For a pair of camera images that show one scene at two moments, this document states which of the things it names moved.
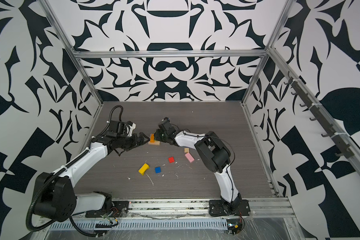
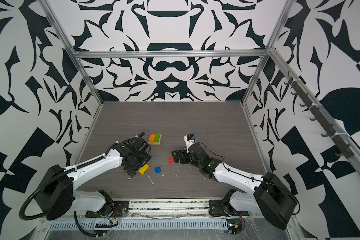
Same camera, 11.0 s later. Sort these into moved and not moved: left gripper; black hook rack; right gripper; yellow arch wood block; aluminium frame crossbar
Moved: left gripper; right gripper
Not moved: black hook rack; aluminium frame crossbar; yellow arch wood block
